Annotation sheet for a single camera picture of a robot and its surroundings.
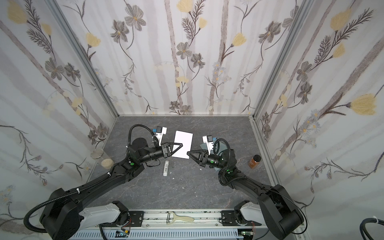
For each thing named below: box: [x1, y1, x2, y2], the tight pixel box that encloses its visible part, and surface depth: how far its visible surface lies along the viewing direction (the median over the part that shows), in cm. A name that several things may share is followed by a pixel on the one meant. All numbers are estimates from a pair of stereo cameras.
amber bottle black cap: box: [248, 154, 262, 170], surface depth 89 cm
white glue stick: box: [163, 160, 170, 177], surface depth 92 cm
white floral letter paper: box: [171, 130, 194, 159], surface depth 72 cm
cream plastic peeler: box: [166, 211, 194, 225], surface depth 76 cm
